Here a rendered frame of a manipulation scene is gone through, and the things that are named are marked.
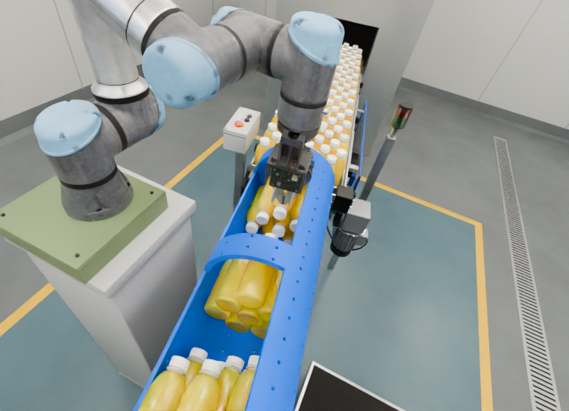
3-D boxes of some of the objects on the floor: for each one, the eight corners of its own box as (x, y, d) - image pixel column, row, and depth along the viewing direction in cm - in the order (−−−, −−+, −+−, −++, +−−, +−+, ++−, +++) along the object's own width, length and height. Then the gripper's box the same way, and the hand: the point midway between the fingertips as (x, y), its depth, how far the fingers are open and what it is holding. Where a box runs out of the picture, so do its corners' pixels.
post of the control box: (230, 263, 205) (235, 141, 135) (233, 258, 208) (239, 136, 138) (236, 264, 205) (244, 142, 135) (238, 260, 208) (247, 138, 138)
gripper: (264, 130, 47) (254, 219, 62) (320, 144, 46) (296, 230, 61) (278, 105, 53) (265, 191, 68) (328, 118, 53) (304, 202, 67)
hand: (284, 197), depth 66 cm, fingers closed
